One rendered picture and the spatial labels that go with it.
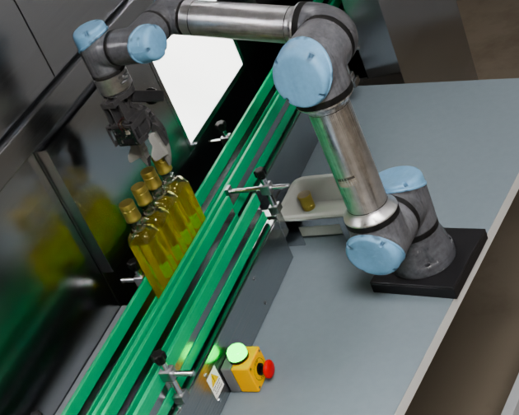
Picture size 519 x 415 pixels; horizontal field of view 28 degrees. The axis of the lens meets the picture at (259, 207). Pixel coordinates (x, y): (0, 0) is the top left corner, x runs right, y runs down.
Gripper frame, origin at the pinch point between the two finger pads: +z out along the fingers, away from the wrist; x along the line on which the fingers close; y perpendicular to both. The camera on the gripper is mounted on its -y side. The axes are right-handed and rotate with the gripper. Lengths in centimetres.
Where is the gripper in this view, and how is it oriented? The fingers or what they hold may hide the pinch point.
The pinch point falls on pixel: (159, 159)
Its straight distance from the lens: 234.1
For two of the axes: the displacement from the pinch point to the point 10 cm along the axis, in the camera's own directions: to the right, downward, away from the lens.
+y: -4.1, 6.2, -6.7
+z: 3.4, 7.8, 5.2
